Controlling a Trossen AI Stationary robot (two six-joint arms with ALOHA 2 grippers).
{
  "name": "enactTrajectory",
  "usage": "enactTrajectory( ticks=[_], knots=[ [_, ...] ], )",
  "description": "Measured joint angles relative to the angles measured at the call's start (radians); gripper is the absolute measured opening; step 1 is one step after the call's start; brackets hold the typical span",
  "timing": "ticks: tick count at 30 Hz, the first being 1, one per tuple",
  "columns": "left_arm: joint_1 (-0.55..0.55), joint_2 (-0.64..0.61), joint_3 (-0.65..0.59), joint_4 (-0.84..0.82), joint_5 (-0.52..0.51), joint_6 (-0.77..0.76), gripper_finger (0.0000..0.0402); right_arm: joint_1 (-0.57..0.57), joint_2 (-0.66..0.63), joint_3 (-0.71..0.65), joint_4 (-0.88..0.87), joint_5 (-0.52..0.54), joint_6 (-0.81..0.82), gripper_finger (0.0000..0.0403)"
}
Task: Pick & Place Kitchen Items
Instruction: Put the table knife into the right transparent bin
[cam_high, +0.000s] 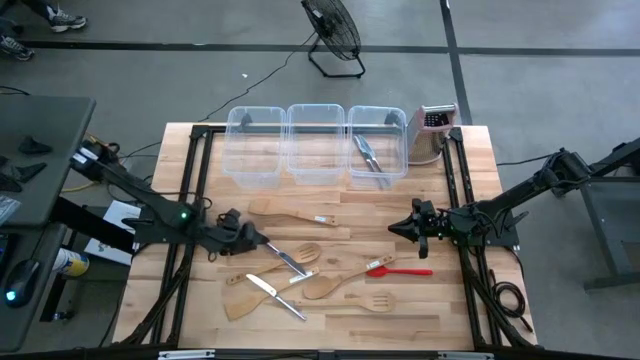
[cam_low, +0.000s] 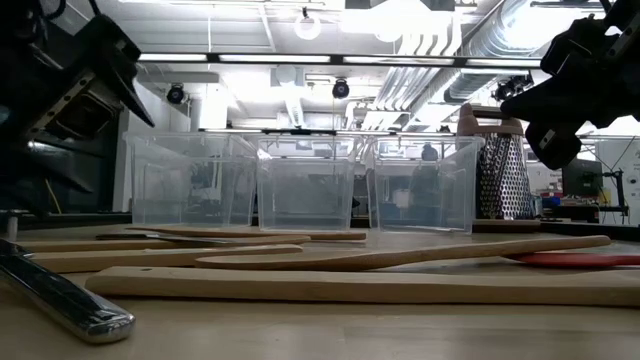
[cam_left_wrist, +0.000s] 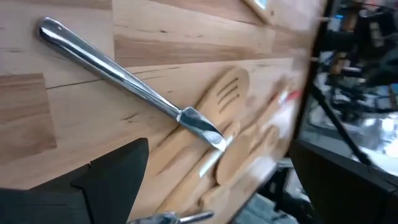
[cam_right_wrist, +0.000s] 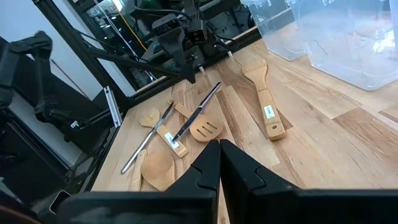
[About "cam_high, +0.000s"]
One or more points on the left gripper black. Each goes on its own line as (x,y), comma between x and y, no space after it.
(230,240)

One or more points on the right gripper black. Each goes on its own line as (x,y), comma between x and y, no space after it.
(426,220)

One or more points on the narrow wooden spatula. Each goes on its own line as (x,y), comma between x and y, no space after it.
(262,207)

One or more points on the red silicone spatula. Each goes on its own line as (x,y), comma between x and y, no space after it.
(377,272)

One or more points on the wooden pronged spoon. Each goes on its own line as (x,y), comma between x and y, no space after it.
(312,250)

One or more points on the wide wooden spatula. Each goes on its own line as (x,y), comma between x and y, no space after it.
(240,307)

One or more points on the wooden round spoon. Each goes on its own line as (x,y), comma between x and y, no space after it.
(317,288)

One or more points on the wooden slotted spoon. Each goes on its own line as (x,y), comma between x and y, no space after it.
(375,302)

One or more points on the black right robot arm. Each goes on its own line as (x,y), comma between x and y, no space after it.
(510,197)

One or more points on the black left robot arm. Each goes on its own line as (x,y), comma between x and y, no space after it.
(125,182)

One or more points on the clear plastic bin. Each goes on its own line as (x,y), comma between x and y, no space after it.
(315,177)
(250,180)
(395,165)

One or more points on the metal box grater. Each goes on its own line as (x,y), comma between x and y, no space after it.
(425,145)

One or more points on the white booklet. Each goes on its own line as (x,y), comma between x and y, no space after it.
(117,212)

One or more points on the white yellow can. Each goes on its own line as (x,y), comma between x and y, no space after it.
(72,263)

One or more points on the black floor fan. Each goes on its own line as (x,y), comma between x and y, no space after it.
(332,25)

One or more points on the dark grey stand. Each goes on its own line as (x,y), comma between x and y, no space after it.
(625,210)

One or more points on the black computer mouse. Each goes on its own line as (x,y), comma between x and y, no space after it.
(22,280)

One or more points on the black cloth piece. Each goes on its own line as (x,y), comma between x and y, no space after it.
(20,172)
(35,146)

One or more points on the grey desk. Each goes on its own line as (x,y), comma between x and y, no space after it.
(45,120)

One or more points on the clear plastic bag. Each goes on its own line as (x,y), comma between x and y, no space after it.
(7,210)

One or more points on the person's shoe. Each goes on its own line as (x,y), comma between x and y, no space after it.
(67,21)
(15,47)

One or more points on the person's leg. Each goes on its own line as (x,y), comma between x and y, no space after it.
(37,5)

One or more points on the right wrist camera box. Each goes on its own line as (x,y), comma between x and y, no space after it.
(424,248)

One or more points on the black table frame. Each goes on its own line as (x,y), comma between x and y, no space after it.
(199,131)

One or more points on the silver frame bracket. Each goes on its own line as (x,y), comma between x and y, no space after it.
(185,354)
(465,355)

